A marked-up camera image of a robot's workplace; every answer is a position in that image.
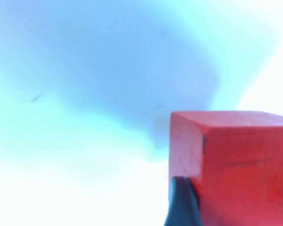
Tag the red cube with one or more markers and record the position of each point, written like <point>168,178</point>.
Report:
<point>245,169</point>

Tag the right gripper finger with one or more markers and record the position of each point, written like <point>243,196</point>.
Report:
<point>182,204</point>

